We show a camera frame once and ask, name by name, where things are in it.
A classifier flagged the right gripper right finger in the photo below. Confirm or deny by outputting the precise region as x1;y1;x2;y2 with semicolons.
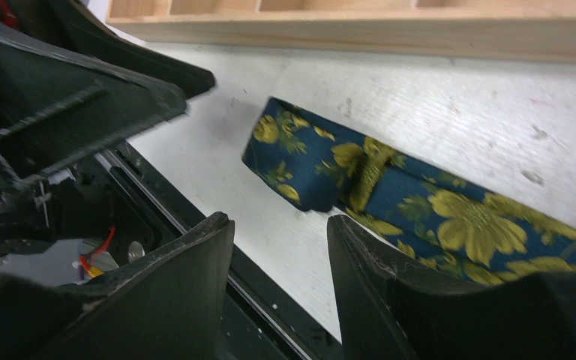
327;215;576;359

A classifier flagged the wooden compartment tray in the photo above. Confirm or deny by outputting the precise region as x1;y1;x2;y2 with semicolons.
106;0;576;64

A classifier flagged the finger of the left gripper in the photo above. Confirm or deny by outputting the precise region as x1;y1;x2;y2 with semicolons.
47;1;216;98

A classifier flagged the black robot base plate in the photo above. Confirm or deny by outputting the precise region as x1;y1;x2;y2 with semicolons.
58;145;343;359

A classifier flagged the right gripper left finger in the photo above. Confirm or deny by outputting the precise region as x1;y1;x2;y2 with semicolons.
0;212;235;359

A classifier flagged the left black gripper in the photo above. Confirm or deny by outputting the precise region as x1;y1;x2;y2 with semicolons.
0;22;187;254

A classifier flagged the blue yellow floral tie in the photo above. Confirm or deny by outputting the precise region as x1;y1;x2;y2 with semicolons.
242;97;576;286

